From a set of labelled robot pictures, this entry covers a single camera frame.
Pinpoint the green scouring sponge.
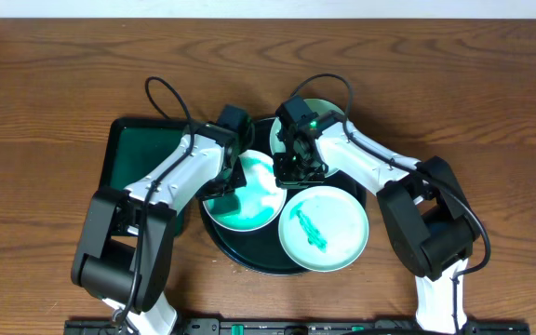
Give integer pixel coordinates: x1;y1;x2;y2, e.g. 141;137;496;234
204;193;243;221

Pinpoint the white plate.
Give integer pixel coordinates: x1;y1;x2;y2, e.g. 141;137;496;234
209;150;287;232

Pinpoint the light green front plate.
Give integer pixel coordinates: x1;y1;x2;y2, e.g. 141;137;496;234
278;186;369;273

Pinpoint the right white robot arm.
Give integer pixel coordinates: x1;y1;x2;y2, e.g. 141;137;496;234
275;111;490;334

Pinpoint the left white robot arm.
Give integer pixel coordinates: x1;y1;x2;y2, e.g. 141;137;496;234
71;121;255;334

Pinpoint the dark green rectangular tray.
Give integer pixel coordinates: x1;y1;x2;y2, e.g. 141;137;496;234
98;116;194;238

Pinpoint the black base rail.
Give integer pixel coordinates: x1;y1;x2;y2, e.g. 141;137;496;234
62;317;531;335

